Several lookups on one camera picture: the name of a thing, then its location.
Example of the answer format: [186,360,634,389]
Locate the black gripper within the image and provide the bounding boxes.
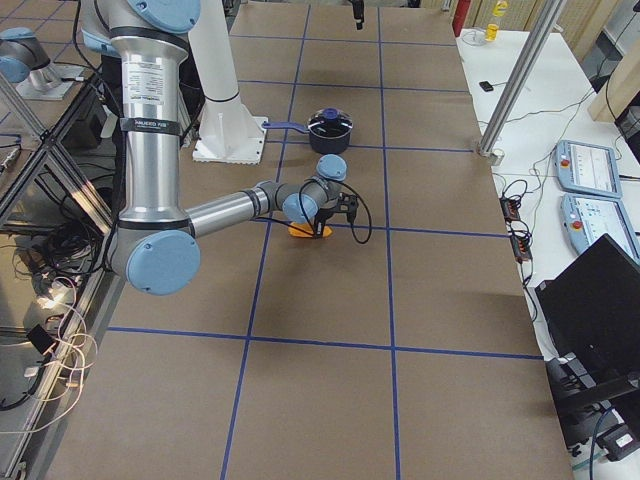
[313,192,359,239]
[349,0,365,30]

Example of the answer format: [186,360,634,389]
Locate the yellow corn cob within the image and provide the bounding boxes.
[287,223,333,239]

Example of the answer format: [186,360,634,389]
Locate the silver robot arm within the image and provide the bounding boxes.
[80,1,357,295]
[1,1,235,83]

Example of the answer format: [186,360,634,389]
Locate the glass lid purple knob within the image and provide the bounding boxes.
[307,107,353,138]

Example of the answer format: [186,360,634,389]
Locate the yellow bottle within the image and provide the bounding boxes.
[484,0,509,43]

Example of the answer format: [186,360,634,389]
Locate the small black device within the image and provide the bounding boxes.
[479,81,494,92]

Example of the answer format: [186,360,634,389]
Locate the brown table mat blue grid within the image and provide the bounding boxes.
[46,3,571,479]

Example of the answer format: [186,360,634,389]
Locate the teach pendant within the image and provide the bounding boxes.
[560,193,639,262]
[552,139,622,199]

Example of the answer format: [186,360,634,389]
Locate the black laptop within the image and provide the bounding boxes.
[535,234,639,380]

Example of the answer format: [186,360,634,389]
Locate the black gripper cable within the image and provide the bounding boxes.
[297,179,374,246]

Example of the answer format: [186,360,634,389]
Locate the dark blue saucepan purple handle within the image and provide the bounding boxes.
[262,107,353,154]

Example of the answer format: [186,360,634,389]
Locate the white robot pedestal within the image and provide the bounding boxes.
[189,1,267,165]

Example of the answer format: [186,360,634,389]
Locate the black usb hub cables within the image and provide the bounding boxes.
[499,179,536,289]

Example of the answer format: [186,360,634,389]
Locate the aluminium frame post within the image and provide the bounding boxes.
[476,0,566,166]

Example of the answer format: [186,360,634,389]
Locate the white loose cables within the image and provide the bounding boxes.
[0,274,101,436]

